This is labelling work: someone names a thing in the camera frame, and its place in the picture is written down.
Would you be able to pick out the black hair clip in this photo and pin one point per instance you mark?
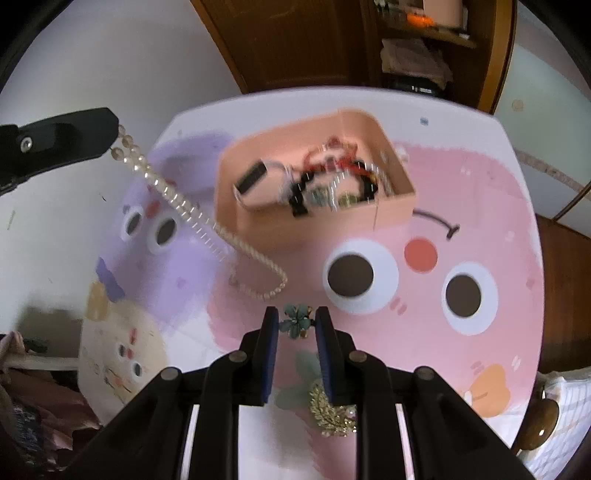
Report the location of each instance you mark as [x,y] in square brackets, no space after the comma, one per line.
[251,177]

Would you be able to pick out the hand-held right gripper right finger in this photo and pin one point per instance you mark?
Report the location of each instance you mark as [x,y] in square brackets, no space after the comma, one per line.
[325,355]

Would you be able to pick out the small clover flower earring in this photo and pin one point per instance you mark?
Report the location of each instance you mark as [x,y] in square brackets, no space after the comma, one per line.
[295,318]

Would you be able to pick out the brown wooden cabinet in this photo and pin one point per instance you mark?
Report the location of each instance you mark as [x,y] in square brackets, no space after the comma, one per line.
[286,46]

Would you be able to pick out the rumpled cloth pile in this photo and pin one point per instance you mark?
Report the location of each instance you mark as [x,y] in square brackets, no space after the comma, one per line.
[37,406]

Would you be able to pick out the pink storage box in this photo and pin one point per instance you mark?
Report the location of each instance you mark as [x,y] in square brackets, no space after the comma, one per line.
[277,230]

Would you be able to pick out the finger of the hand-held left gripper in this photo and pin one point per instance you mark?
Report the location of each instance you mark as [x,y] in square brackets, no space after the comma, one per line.
[69,136]

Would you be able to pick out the pale wardrobe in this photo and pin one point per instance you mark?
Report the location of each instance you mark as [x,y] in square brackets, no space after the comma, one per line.
[545,92]

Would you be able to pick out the cartoon printed tablecloth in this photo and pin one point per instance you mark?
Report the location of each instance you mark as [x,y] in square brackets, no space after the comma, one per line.
[415,346]

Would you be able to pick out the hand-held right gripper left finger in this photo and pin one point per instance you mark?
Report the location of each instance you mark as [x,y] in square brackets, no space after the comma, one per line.
[270,355]

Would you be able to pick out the ornate gold hair comb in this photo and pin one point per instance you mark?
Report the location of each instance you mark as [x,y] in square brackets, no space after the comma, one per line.
[330,413]

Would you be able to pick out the pink cylinder container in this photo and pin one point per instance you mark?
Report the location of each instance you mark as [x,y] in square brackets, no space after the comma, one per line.
[442,11]

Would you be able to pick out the folded beige cloth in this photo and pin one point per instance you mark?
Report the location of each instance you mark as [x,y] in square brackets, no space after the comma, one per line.
[411,60]

